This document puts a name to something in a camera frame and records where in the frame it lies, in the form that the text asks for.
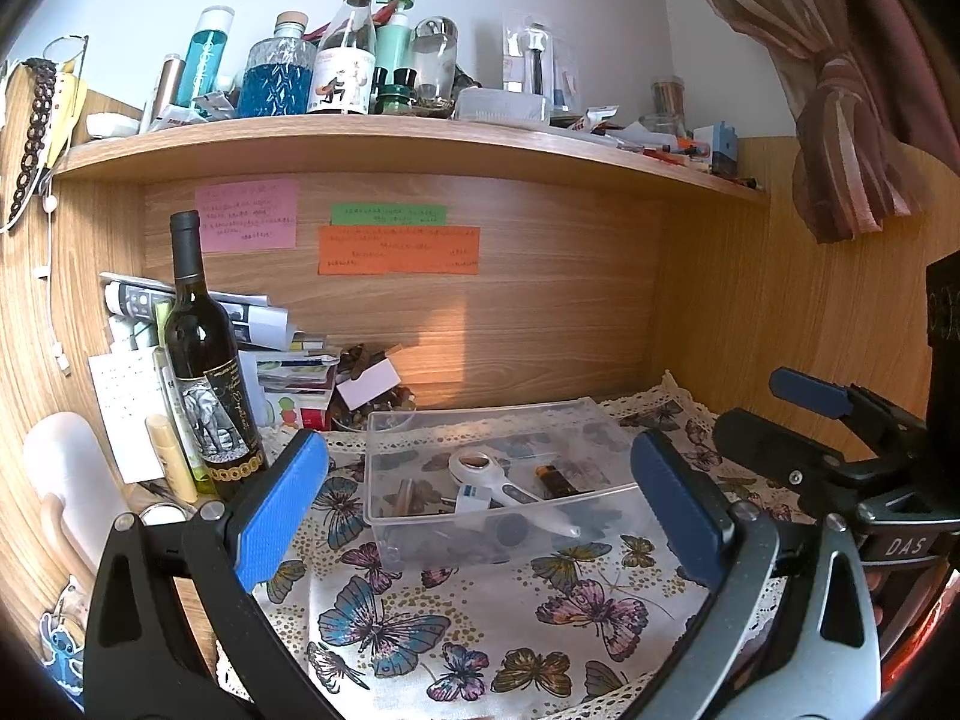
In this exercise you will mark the white magnifying glass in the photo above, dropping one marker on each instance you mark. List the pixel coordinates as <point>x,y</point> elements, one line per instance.
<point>525,499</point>

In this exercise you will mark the small white box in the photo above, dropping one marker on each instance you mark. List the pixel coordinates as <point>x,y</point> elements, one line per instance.
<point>112,125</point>

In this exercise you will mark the blue cartoon sticker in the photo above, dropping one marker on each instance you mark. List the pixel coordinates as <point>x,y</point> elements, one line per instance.
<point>64,637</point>

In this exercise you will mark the white charger plug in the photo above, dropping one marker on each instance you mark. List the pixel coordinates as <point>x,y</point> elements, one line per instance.
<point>472,499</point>

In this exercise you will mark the silver metal cylinder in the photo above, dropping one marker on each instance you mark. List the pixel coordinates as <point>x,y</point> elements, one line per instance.
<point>407,499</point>

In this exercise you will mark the blue liquid glass bottle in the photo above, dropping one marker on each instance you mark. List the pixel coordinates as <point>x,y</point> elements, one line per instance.
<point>276,82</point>

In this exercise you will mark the brown striped curtain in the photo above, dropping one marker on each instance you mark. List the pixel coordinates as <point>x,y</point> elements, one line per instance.
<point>847,90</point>

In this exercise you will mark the pale yellow tube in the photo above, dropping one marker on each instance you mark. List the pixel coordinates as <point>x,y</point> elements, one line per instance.
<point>171,457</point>

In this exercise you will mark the black pen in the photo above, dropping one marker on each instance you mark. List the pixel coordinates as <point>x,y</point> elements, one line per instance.
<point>157,490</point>

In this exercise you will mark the white plastic cylinder bottle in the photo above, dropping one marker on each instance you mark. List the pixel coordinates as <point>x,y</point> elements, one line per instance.
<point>71,472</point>

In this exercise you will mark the small glass jar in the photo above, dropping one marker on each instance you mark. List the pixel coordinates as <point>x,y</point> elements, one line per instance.
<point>665,105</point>

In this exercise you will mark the butterfly print tablecloth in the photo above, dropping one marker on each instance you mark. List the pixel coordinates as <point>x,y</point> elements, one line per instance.
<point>487,615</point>

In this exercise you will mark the green sticky note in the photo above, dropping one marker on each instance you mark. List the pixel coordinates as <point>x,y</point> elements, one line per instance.
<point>388,214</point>

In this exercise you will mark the wooden shelf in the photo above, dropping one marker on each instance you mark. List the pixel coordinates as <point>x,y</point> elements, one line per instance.
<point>375,146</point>

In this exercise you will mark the clear plastic container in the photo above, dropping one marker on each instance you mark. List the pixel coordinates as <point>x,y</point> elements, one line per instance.
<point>420,540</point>

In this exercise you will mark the white handwritten paper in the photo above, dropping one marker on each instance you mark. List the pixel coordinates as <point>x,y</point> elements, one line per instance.
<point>124,412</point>

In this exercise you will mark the orange sticky note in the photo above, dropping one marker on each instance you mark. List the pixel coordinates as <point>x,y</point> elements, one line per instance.
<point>397,250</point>

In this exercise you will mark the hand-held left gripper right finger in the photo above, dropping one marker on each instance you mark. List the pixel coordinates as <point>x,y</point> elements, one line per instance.
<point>679,510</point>

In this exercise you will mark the green pump bottle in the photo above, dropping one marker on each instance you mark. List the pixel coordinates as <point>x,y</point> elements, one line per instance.
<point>394,45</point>

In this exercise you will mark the pink sticky note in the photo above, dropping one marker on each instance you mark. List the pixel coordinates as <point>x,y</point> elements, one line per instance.
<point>247,216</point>

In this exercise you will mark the white rectangular box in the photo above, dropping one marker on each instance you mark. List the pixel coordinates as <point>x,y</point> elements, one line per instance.
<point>499,105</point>

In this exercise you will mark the clear plastic package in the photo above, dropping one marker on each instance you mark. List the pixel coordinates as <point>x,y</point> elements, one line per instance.
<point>536,52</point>

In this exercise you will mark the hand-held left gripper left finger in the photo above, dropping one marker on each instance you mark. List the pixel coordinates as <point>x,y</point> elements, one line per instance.
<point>277,510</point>

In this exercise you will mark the rolled magazine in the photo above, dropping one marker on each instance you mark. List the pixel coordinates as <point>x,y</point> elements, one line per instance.
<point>135,300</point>

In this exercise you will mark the clear glass dome bottle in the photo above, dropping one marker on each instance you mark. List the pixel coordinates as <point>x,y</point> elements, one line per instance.
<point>435,60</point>

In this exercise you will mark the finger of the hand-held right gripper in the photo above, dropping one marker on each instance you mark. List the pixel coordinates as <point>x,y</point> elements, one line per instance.
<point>765,442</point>
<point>810,394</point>

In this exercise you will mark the dark wine bottle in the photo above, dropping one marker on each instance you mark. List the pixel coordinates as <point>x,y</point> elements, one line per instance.
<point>199,330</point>

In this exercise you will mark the tall teal clear bottle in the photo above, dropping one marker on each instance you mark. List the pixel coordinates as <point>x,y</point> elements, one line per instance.
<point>204,60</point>

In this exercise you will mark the stack of booklets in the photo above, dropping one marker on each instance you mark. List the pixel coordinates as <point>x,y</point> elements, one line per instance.
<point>296,382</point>

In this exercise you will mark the white blank card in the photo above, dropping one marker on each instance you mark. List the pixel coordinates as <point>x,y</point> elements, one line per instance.
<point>367,386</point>

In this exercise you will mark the silver metal flask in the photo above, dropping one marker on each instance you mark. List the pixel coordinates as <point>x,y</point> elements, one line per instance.
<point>169,90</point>

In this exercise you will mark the bowl of brown pieces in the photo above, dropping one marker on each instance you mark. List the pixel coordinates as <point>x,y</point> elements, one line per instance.
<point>360,356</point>

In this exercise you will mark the clear bottle cartoon label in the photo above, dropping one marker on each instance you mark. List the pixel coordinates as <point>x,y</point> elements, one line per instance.
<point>341,82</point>

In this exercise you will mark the small blue box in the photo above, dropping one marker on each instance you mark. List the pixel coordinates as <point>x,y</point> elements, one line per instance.
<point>724,150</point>

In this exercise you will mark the yellow hanging pouch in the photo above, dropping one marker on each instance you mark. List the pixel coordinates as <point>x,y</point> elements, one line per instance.
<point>69,116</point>

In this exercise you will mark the small round mirror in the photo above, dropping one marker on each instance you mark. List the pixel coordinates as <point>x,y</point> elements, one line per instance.
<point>161,514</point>

